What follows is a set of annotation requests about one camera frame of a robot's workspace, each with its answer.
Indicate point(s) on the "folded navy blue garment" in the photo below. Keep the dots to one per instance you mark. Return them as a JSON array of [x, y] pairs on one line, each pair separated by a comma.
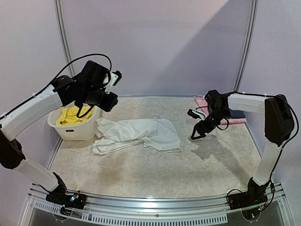
[[236, 114]]

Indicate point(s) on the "folded pink garment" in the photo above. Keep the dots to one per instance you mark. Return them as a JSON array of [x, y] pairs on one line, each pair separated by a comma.
[[201, 102]]

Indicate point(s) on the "left aluminium frame post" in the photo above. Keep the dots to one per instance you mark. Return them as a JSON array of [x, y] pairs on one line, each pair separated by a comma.
[[61, 30]]

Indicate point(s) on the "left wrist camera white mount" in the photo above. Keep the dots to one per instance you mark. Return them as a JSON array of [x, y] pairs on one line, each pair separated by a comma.
[[111, 79]]

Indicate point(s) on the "yellow garment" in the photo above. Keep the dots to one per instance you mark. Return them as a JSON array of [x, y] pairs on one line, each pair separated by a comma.
[[74, 116]]

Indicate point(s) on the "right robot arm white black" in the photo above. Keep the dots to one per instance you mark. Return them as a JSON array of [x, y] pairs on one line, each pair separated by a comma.
[[278, 126]]

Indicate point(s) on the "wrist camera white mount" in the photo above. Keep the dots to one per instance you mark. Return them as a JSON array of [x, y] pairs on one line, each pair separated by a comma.
[[111, 79], [196, 114]]

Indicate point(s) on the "aluminium frame post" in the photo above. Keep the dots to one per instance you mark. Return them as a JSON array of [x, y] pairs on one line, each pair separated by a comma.
[[247, 44], [61, 30]]

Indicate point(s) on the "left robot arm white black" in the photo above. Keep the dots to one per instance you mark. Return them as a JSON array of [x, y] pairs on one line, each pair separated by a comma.
[[90, 88]]

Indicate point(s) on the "white t-shirt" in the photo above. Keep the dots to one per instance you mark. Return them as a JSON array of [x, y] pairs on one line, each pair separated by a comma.
[[159, 134]]

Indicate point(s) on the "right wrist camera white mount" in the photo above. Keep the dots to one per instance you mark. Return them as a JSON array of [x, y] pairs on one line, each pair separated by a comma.
[[196, 114]]

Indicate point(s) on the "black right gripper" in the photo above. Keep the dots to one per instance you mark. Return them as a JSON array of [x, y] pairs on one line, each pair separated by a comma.
[[204, 125]]

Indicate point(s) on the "front aluminium rail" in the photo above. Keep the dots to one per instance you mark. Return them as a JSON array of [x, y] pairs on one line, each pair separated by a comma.
[[101, 210]]

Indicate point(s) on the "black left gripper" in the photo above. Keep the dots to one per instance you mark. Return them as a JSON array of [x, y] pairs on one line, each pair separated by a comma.
[[109, 104]]

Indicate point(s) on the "right aluminium frame post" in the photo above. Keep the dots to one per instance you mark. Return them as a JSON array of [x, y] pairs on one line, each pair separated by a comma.
[[247, 44]]

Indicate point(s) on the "white plastic laundry basket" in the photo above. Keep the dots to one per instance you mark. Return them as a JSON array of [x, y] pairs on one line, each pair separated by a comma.
[[79, 132]]

